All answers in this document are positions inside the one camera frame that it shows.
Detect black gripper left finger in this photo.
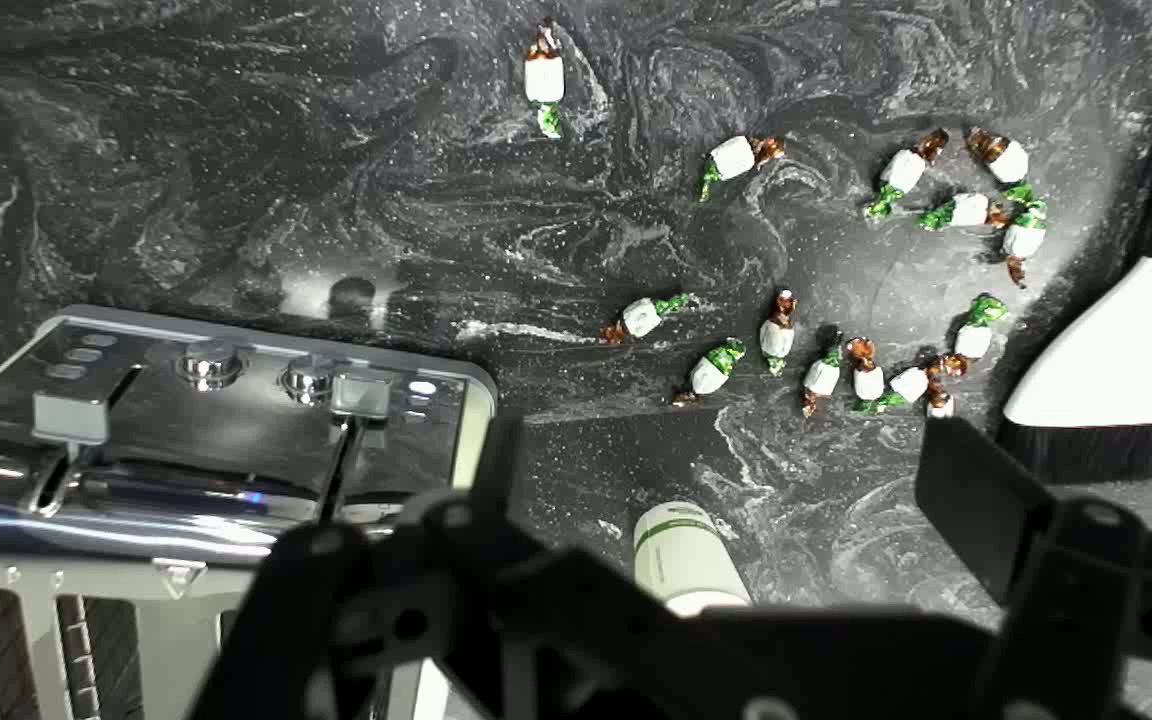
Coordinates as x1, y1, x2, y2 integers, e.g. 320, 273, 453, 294
185, 487, 570, 720

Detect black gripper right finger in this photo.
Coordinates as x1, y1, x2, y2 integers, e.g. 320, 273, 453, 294
911, 416, 1152, 720

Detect cream and chrome four-slot toaster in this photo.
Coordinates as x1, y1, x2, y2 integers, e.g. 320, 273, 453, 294
0, 301, 505, 720

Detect white round cup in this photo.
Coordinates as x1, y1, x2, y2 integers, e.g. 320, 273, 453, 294
630, 500, 753, 618

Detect white scraper with black handle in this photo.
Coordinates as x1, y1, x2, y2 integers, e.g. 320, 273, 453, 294
1002, 82, 1152, 432

